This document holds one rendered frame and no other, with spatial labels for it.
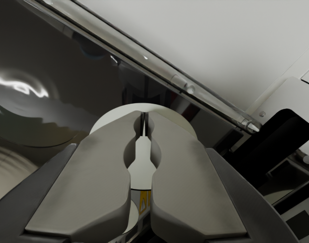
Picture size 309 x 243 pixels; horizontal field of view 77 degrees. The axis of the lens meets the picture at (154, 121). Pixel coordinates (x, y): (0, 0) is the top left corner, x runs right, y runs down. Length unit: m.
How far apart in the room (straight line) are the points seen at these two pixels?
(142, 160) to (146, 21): 0.14
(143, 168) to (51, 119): 0.09
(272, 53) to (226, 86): 0.06
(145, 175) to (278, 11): 0.21
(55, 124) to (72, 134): 0.02
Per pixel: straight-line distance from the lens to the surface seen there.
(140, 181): 0.21
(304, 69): 0.26
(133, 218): 0.26
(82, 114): 0.17
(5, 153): 0.22
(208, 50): 0.23
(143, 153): 0.18
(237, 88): 0.26
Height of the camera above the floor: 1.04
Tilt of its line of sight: 59 degrees down
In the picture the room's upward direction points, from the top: 178 degrees clockwise
